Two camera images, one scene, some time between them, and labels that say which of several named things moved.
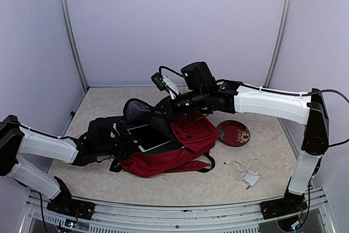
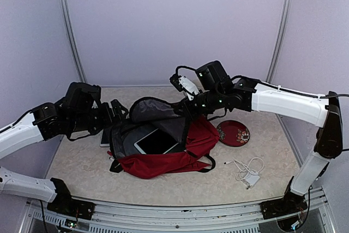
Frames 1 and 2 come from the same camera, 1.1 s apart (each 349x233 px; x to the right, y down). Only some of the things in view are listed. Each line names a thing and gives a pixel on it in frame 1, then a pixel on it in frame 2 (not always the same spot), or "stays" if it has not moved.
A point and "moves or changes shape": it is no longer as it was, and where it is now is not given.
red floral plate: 233,133 stays
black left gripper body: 120,147 -> 107,120
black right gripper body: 173,113 -> 192,112
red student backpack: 192,136 moves or changes shape
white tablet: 148,138 moves or changes shape
